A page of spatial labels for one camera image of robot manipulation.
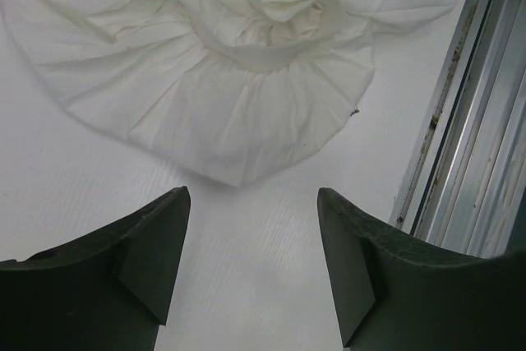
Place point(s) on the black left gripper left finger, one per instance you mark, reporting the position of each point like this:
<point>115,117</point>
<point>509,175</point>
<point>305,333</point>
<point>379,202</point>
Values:
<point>110,289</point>

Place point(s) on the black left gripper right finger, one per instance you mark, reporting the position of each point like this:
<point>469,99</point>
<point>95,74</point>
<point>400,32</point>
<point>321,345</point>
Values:
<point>393,291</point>

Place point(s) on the white skirt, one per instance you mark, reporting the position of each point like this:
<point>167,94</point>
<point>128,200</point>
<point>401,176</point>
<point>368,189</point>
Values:
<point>232,90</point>

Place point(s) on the aluminium front rail frame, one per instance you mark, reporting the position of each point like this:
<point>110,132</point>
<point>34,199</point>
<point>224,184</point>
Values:
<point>466,179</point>

